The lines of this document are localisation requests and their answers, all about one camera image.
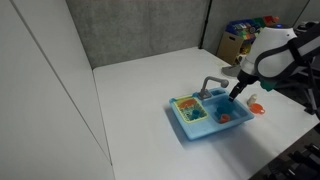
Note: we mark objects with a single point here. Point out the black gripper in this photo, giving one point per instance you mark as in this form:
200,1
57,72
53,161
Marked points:
244,79

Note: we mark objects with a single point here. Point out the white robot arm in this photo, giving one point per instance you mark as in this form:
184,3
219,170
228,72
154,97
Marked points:
275,55

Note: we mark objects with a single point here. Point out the orange cup on table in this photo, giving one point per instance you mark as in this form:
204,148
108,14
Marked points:
256,108

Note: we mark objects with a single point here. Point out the orange cup in sink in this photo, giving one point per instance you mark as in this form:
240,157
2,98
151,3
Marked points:
224,118

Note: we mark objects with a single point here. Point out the blue cup in rack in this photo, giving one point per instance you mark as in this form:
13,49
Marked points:
195,114

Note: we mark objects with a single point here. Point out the grey metal mounting plate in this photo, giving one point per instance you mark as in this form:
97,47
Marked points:
231,71

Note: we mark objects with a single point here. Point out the beige toy bread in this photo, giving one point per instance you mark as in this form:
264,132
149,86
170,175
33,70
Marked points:
252,99

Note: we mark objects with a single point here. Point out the blue toy plate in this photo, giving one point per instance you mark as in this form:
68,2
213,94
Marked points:
225,107

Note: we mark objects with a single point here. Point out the wooden toy storage shelf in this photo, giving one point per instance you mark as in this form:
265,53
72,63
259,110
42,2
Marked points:
239,36

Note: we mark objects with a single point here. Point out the blue toy sink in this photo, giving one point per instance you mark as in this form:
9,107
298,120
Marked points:
210,125

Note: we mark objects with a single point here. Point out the orange plate in rack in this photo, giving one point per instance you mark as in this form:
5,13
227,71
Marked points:
186,103

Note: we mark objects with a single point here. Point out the yellow green dish rack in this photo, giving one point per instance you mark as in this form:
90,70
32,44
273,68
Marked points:
186,113

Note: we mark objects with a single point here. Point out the black office chair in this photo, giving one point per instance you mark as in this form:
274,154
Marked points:
304,87

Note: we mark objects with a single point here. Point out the black equipment at table edge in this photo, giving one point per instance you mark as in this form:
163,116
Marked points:
301,161

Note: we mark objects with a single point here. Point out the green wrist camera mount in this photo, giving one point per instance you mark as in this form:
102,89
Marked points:
267,85

